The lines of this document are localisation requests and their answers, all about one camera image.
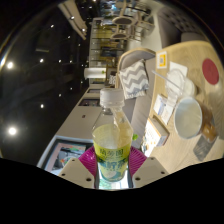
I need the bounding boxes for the grey white chevron cushion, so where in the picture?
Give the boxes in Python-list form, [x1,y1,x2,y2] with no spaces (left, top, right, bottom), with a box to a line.
[118,59,150,100]

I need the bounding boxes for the flat round red coaster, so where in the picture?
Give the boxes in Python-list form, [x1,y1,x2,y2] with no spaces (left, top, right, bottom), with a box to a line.
[201,58,220,86]

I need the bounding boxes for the tan ceramic mug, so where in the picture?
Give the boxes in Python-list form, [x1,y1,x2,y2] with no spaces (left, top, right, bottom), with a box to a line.
[173,96,218,144]

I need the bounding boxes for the group of ceiling lights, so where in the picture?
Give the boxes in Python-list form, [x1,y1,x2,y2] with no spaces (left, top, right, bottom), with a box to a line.
[4,14,88,138]

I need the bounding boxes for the clear plastic cup with straw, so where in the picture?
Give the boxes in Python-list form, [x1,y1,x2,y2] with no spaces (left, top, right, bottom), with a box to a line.
[151,68,198,108]

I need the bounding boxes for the large window with decals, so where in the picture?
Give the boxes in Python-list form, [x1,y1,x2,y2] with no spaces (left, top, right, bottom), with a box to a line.
[36,134,95,173]

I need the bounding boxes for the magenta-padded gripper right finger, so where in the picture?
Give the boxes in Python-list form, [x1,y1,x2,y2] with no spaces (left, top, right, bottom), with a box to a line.
[127,145,170,189]

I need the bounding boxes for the white leaflet stack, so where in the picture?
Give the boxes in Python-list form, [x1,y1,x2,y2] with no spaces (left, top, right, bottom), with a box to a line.
[153,93,178,125]

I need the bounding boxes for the grey curved sofa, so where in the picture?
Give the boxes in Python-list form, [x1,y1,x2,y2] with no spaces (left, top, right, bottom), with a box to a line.
[114,47,158,138]

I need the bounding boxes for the group of dining chairs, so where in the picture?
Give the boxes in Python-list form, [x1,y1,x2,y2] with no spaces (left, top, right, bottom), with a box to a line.
[111,0,158,41]

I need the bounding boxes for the white round column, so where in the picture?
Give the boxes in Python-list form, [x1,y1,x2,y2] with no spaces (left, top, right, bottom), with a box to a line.
[83,67,108,80]

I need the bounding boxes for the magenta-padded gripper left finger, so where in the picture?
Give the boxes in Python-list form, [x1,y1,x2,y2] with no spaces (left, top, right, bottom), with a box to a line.
[58,145,100,190]

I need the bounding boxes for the yellow square table card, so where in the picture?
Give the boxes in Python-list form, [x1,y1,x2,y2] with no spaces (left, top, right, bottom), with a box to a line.
[156,50,168,70]

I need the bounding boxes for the green-labelled clear drink bottle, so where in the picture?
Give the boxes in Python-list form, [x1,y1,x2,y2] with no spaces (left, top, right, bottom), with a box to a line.
[91,87,134,183]

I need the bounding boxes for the white orange paper box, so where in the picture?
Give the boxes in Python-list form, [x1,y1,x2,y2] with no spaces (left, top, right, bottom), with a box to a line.
[143,116,169,149]

